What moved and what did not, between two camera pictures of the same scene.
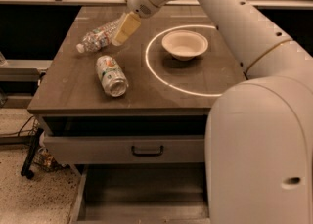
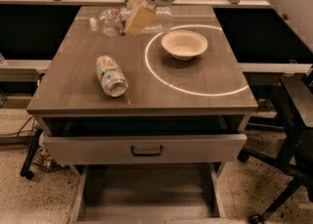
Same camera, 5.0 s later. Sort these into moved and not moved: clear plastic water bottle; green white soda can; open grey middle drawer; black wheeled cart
Moved: clear plastic water bottle
Not moved: open grey middle drawer; black wheeled cart; green white soda can
